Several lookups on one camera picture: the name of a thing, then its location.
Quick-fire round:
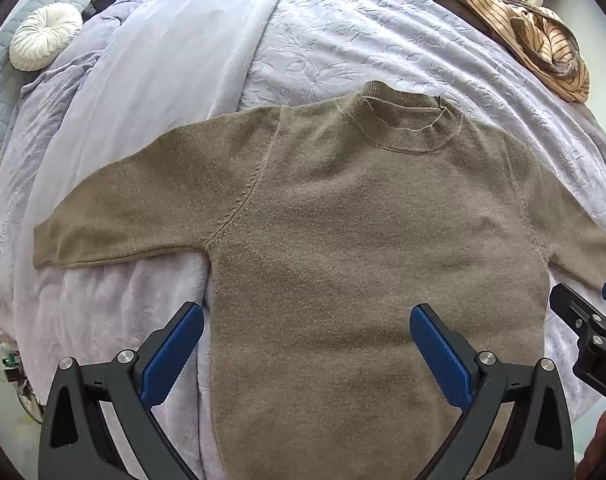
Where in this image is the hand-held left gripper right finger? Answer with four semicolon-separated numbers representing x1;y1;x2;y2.
408;303;576;480

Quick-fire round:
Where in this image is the lavender embossed bedspread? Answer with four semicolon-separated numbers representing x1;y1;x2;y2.
238;0;606;421

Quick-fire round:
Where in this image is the olive brown knit sweater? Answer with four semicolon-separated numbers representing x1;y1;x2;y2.
33;80;606;480

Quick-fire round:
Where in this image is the grey quilted headboard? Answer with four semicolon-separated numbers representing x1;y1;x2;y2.
0;0;104;171

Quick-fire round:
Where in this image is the round white pleated pillow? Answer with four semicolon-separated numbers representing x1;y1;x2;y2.
9;2;84;71

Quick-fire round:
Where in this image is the tan striped cloth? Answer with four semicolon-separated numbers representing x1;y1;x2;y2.
466;0;591;104

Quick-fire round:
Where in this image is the lavender fleece blanket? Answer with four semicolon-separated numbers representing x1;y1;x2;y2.
0;0;294;480

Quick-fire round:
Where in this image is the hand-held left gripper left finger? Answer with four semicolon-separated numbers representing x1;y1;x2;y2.
38;301;206;480

